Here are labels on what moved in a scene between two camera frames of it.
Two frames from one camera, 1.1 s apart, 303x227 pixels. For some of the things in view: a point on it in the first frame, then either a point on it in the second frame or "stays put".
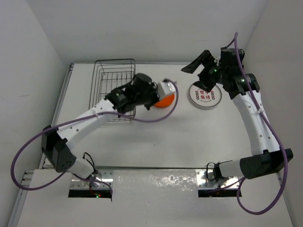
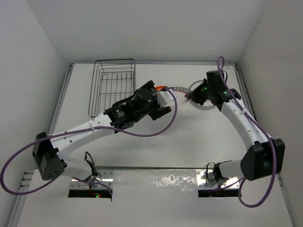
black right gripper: x=208 y=60 -> x=195 y=94
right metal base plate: x=206 y=180 stays put
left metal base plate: x=100 y=179 stays put
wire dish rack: x=108 y=74 stays put
